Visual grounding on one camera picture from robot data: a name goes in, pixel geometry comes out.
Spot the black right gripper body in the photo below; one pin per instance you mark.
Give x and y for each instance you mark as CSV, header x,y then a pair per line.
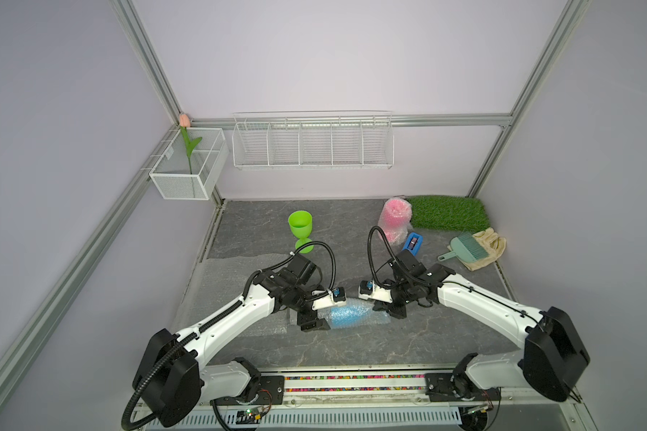
x,y
401,296

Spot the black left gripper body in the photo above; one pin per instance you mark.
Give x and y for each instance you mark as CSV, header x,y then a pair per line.
x,y
306,317

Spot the blue tape dispenser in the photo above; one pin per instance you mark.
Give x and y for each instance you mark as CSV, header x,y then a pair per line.
x,y
413,243

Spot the bubble wrap sheet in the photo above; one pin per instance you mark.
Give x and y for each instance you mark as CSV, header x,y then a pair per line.
x,y
394,220
376,318
217,282

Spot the pink plastic wine glass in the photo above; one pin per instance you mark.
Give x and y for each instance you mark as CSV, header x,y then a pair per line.
x,y
394,218

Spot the blue plastic wine glass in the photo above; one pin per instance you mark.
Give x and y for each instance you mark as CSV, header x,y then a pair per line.
x,y
348,317

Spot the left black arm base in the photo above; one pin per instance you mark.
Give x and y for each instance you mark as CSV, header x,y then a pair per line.
x,y
265,390

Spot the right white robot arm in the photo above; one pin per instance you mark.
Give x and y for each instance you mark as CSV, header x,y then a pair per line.
x,y
550,356

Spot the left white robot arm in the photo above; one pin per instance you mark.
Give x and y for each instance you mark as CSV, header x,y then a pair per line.
x,y
175,370

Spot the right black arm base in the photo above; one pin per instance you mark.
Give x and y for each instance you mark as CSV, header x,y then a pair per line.
x,y
445,387

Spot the green plastic wine glass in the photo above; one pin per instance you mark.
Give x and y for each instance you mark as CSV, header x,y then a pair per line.
x,y
301,226

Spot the green dustpan brush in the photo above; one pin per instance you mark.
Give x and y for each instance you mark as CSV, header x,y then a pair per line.
x,y
466,248

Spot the beige cloth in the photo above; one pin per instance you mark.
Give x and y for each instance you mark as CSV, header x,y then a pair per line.
x,y
494,245

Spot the green artificial grass mat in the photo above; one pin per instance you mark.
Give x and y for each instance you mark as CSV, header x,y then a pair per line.
x,y
447,213

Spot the artificial pink tulip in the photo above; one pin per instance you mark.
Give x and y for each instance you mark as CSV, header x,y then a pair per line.
x,y
189,142

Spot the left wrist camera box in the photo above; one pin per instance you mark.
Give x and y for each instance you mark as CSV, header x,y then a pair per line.
x,y
335,298

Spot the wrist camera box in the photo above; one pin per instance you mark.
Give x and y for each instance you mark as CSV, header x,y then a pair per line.
x,y
335,298
370,291

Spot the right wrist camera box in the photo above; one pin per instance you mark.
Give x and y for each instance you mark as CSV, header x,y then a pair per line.
x,y
370,291

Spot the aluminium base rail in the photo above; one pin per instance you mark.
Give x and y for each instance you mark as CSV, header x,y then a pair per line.
x,y
396,387

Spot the white slotted cable duct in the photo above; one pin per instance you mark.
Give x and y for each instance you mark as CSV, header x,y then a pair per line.
x,y
354,418

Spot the white wire wall shelf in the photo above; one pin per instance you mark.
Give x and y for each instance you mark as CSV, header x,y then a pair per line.
x,y
329,140

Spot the white mesh wall basket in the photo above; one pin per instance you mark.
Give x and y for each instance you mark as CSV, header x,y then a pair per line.
x,y
171,176

